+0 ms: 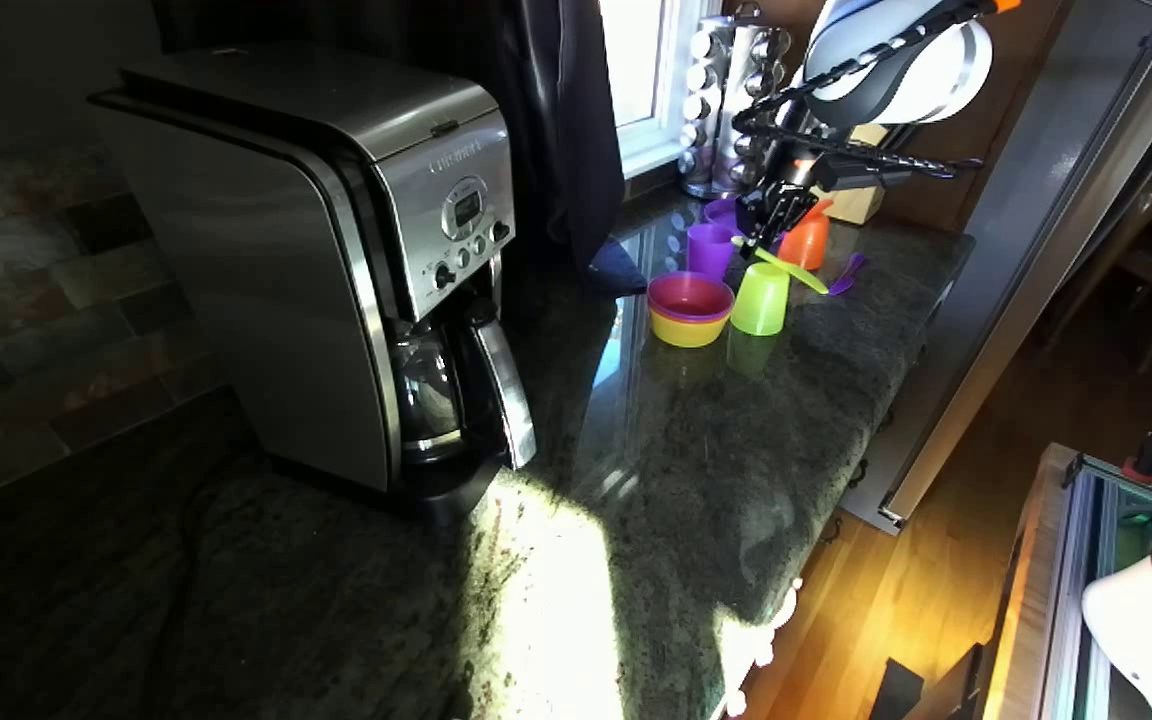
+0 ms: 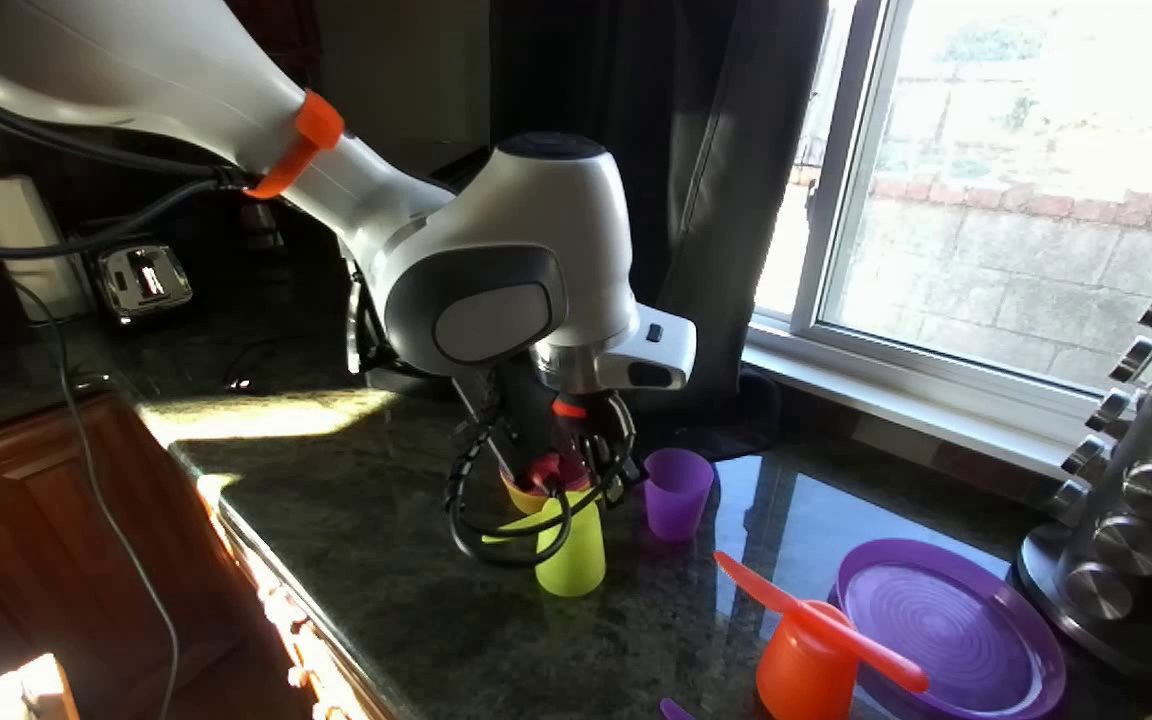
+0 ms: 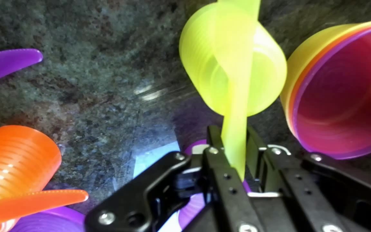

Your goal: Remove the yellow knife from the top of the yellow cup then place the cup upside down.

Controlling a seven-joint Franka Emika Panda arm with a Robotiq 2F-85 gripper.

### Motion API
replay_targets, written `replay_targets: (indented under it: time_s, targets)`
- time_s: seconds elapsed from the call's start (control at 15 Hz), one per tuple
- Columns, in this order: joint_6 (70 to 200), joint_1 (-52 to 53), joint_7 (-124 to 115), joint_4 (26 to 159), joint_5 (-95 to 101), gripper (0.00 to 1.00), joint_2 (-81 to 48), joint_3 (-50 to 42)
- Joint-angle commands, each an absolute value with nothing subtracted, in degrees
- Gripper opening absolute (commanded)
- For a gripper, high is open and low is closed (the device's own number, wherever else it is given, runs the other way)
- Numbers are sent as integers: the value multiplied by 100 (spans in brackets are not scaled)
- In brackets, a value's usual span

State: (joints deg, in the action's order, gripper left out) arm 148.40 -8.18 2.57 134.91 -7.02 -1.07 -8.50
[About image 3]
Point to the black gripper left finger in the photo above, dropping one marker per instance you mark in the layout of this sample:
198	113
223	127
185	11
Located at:
226	193

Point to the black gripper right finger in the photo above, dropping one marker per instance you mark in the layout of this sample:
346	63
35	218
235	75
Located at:
306	193

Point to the yellow-green plastic cup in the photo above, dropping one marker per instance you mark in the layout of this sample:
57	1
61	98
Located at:
203	55

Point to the purple plastic cup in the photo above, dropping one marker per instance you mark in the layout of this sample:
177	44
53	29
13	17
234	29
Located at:
192	210

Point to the orange plastic knife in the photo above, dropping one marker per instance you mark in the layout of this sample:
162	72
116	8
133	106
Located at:
35	202

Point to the orange plastic cup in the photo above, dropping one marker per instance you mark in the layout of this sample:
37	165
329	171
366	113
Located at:
13	158

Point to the purple plastic knife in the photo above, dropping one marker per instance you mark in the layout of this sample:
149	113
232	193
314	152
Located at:
6	64

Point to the orange plastic bowl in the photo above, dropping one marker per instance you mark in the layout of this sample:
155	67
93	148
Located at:
296	96

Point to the yellow plastic bowl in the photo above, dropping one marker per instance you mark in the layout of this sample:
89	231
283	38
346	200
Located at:
299	72

